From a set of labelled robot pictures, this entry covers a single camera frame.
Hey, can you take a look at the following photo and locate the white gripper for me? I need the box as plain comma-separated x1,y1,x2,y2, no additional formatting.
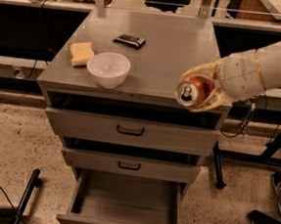
180,49,265,112

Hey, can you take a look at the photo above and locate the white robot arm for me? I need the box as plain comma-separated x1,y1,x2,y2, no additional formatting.
175,41,281,112

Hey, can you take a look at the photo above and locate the grey metal drawer cabinet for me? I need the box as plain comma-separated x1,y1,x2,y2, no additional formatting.
29,1,241,191

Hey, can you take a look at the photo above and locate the grey middle drawer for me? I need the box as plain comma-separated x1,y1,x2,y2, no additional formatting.
62,148,201,184

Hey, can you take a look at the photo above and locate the yellow sponge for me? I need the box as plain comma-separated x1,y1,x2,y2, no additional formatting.
70,42,95,67

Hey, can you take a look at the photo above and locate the black table leg left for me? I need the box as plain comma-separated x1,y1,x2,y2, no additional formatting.
10,168,41,224

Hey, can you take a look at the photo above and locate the grey top drawer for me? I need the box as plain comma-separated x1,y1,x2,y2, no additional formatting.
45,108,218,157

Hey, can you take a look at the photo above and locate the grey open bottom drawer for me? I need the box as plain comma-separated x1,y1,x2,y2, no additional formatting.
57,170,181,224

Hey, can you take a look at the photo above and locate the red coke can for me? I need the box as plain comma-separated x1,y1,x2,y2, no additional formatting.
175,75,214,108

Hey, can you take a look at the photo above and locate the black table frame right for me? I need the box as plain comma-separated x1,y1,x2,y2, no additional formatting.
210,111,281,196

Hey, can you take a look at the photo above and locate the white bowl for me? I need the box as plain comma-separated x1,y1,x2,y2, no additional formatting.
86,52,131,89

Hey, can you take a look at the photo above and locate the dark snack bar packet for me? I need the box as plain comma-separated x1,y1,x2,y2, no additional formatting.
115,34,146,50

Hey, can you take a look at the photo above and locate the black cable on wall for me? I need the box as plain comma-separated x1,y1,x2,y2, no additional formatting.
24,0,62,82

